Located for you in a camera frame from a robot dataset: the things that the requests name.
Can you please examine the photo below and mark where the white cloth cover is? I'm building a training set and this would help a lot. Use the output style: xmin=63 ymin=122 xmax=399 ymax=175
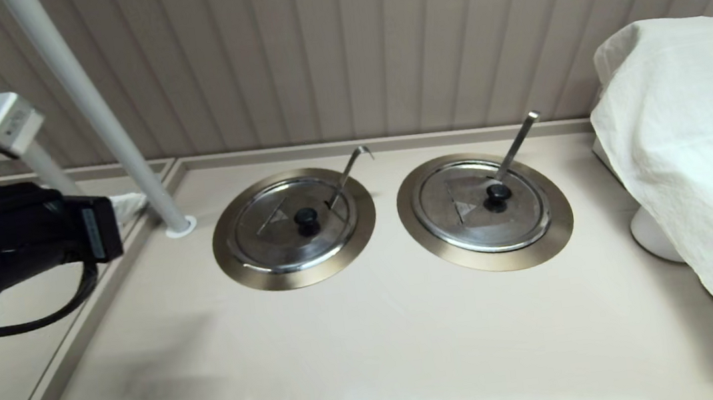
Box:
xmin=580 ymin=12 xmax=713 ymax=399

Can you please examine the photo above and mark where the white rounded stand base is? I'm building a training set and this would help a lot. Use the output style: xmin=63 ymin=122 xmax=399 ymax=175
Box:
xmin=628 ymin=200 xmax=688 ymax=267

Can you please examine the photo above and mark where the steel ladle hooked handle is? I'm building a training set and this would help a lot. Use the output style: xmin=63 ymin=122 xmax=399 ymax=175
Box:
xmin=322 ymin=145 xmax=380 ymax=212

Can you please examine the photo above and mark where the steel ladle straight handle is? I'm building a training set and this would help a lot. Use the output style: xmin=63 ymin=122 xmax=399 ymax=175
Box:
xmin=488 ymin=109 xmax=548 ymax=182

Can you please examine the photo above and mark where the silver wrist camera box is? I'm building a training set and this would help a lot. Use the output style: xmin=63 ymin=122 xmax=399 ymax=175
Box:
xmin=0 ymin=88 xmax=50 ymax=161

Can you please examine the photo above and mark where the steel pot lid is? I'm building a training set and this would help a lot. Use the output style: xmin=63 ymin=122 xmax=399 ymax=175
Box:
xmin=408 ymin=152 xmax=556 ymax=261
xmin=221 ymin=171 xmax=365 ymax=281

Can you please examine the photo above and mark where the brass counter ring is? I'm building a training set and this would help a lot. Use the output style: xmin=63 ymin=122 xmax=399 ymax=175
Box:
xmin=392 ymin=141 xmax=580 ymax=283
xmin=205 ymin=161 xmax=384 ymax=298

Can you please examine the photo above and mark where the right steel pot lid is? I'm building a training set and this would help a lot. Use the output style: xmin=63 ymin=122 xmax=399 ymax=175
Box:
xmin=408 ymin=152 xmax=556 ymax=261

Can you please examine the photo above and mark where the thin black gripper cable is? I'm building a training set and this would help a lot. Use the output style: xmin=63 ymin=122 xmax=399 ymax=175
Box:
xmin=0 ymin=260 xmax=105 ymax=339

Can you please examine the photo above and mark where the left steel pot lid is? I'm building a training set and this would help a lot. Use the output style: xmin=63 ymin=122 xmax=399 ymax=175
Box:
xmin=221 ymin=171 xmax=365 ymax=281

